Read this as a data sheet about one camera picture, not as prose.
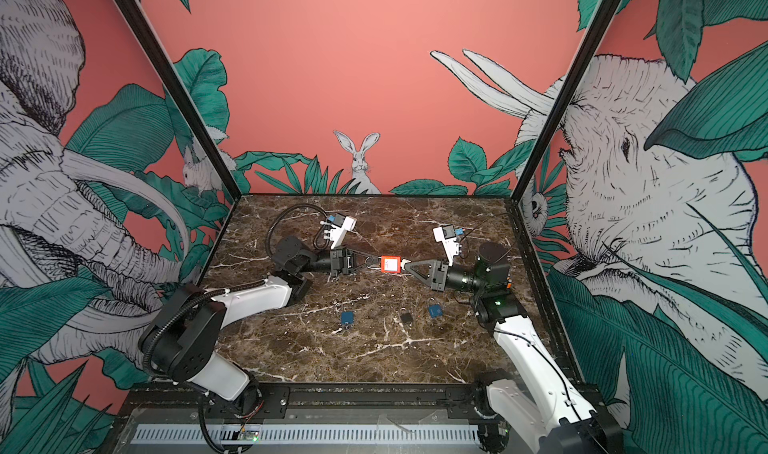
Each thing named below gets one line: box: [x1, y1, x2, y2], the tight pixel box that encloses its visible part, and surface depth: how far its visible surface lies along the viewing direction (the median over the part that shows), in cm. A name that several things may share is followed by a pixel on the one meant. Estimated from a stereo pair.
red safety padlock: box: [381, 255, 401, 274], surface depth 69 cm
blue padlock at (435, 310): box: [428, 304, 443, 318], surface depth 92 cm
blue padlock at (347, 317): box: [341, 310, 354, 325], surface depth 90 cm
